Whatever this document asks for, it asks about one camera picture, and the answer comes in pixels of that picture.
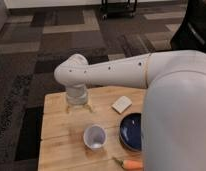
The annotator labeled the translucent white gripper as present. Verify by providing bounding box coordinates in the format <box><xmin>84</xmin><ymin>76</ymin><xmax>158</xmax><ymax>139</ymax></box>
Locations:
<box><xmin>66</xmin><ymin>85</ymin><xmax>93</xmax><ymax>113</ymax></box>

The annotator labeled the white sponge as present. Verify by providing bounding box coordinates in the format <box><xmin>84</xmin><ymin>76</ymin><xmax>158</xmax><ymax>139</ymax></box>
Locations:
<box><xmin>112</xmin><ymin>96</ymin><xmax>132</xmax><ymax>113</ymax></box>

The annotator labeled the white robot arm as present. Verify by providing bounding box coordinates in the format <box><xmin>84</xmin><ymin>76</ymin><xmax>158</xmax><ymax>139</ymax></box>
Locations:
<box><xmin>54</xmin><ymin>50</ymin><xmax>206</xmax><ymax>171</ymax></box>

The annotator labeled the white ceramic cup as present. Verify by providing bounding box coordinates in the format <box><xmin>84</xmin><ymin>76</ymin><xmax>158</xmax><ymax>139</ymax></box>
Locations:
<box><xmin>83</xmin><ymin>124</ymin><xmax>107</xmax><ymax>150</ymax></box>

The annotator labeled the dark blue bowl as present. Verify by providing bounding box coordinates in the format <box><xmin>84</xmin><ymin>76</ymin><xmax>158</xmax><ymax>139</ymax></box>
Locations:
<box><xmin>119</xmin><ymin>113</ymin><xmax>142</xmax><ymax>151</ymax></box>

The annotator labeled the orange carrot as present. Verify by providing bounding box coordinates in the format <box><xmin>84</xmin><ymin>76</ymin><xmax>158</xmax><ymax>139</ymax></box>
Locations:
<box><xmin>114</xmin><ymin>158</ymin><xmax>143</xmax><ymax>170</ymax></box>

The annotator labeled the black office chair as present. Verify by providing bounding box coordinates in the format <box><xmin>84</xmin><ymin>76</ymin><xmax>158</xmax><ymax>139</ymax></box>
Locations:
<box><xmin>170</xmin><ymin>0</ymin><xmax>206</xmax><ymax>53</ymax></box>

